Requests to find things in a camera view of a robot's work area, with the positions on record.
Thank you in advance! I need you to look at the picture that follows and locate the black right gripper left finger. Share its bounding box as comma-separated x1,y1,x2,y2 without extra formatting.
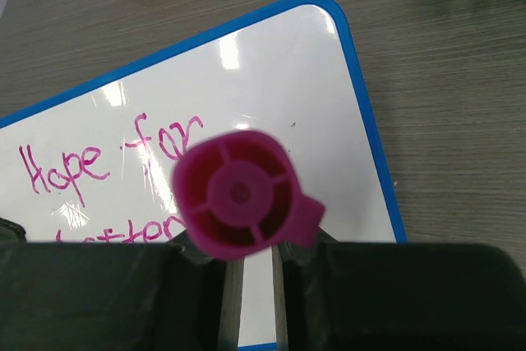
1,234,230,350

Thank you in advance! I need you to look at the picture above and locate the blue framed whiteboard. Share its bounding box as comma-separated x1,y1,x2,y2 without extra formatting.
0,0,408,351

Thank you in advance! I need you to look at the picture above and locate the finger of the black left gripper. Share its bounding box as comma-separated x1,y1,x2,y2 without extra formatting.
0,218,25,243

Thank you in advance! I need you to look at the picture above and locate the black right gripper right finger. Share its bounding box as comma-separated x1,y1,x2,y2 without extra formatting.
277,231,525,350

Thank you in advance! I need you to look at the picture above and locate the white magenta marker pen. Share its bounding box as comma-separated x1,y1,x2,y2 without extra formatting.
172,130,325,261

